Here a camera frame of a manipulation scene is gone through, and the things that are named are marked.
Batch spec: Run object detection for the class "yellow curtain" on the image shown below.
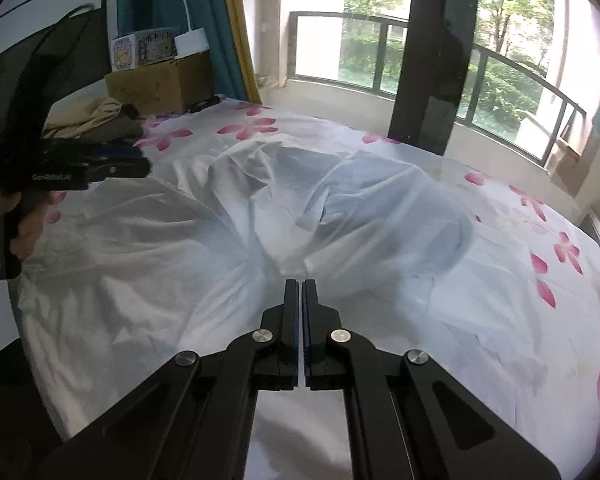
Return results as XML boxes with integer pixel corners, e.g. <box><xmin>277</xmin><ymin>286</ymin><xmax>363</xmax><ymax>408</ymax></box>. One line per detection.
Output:
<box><xmin>220</xmin><ymin>0</ymin><xmax>263</xmax><ymax>106</ymax></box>

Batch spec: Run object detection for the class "white desk lamp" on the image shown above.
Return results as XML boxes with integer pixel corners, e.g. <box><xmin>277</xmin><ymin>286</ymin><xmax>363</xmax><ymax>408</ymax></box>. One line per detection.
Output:
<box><xmin>140</xmin><ymin>0</ymin><xmax>211</xmax><ymax>56</ymax></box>

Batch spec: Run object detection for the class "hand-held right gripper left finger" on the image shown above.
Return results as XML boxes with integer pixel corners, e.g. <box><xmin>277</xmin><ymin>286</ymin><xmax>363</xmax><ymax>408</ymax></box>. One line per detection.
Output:
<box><xmin>30</xmin><ymin>278</ymin><xmax>300</xmax><ymax>480</ymax></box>

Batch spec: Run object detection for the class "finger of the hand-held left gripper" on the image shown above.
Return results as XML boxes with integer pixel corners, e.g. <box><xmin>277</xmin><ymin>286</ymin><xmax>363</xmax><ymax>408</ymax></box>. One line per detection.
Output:
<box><xmin>45</xmin><ymin>140</ymin><xmax>142</xmax><ymax>161</ymax></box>
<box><xmin>80</xmin><ymin>156</ymin><xmax>152</xmax><ymax>182</ymax></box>

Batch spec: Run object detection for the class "brown cardboard box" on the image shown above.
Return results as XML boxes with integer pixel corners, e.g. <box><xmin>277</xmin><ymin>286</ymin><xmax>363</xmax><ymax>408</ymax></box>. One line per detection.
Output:
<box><xmin>104</xmin><ymin>52</ymin><xmax>216</xmax><ymax>116</ymax></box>

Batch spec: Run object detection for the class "dark brown cloth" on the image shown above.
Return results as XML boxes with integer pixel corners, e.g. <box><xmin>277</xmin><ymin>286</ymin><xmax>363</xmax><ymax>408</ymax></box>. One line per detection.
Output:
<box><xmin>97</xmin><ymin>104</ymin><xmax>146</xmax><ymax>145</ymax></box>

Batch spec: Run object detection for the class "black pen-shaped tool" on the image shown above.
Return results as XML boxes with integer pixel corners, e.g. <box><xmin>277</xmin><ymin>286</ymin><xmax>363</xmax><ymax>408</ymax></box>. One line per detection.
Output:
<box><xmin>187</xmin><ymin>92</ymin><xmax>222</xmax><ymax>113</ymax></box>

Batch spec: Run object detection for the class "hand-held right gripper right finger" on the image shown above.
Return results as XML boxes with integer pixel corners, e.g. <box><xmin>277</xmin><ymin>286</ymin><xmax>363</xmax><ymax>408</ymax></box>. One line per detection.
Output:
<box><xmin>301</xmin><ymin>278</ymin><xmax>563</xmax><ymax>480</ymax></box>

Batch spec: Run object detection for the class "teal curtain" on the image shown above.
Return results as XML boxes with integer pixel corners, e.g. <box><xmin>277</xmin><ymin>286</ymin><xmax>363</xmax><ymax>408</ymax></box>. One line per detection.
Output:
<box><xmin>115</xmin><ymin>0</ymin><xmax>253</xmax><ymax>103</ymax></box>

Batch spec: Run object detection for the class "beige cloth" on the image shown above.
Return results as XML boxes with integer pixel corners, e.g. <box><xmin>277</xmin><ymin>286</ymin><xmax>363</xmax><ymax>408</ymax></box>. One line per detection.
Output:
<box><xmin>45</xmin><ymin>96</ymin><xmax>126</xmax><ymax>131</ymax></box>

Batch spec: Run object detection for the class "large white garment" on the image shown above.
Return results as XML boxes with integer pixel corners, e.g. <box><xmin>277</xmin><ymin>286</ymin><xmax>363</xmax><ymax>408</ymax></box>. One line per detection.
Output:
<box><xmin>15</xmin><ymin>137</ymin><xmax>486</xmax><ymax>480</ymax></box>

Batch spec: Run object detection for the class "person's left hand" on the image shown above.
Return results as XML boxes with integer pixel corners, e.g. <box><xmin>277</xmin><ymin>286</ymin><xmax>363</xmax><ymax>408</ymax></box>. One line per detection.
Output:
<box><xmin>0</xmin><ymin>191</ymin><xmax>48</xmax><ymax>261</ymax></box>

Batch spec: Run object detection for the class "small printed cartoon box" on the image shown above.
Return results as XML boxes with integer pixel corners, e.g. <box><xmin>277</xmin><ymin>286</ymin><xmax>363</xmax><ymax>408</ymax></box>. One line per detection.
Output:
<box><xmin>110</xmin><ymin>27</ymin><xmax>177</xmax><ymax>72</ymax></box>

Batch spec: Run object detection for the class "black window post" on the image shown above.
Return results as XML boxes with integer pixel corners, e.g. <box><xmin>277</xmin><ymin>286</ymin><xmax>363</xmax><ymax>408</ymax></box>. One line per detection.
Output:
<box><xmin>387</xmin><ymin>0</ymin><xmax>481</xmax><ymax>156</ymax></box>

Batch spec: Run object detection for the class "balcony glass railing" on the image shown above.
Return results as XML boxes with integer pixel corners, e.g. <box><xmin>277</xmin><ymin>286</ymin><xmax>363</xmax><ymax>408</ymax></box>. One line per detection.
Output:
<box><xmin>287</xmin><ymin>10</ymin><xmax>588</xmax><ymax>171</ymax></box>

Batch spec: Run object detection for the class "floral white bed sheet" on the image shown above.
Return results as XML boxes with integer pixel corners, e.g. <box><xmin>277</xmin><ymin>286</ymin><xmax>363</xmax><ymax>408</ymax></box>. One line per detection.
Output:
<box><xmin>10</xmin><ymin>92</ymin><xmax>600</xmax><ymax>480</ymax></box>

